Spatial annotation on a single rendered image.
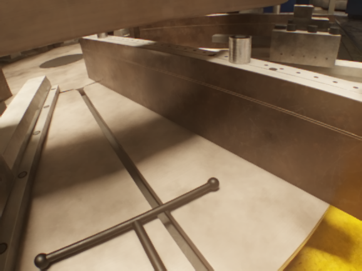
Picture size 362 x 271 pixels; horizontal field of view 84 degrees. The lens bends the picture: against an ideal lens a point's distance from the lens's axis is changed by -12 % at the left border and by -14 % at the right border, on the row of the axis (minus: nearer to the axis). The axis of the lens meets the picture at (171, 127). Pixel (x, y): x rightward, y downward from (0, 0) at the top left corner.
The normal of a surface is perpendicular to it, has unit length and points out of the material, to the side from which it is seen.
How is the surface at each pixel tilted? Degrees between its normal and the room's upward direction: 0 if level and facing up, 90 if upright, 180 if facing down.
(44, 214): 0
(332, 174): 90
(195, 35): 90
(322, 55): 90
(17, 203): 0
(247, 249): 0
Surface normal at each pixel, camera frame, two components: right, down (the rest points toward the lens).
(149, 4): 0.54, 0.41
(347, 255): -0.08, -0.84
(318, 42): -0.45, 0.51
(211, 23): -0.07, 0.54
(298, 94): -0.75, 0.40
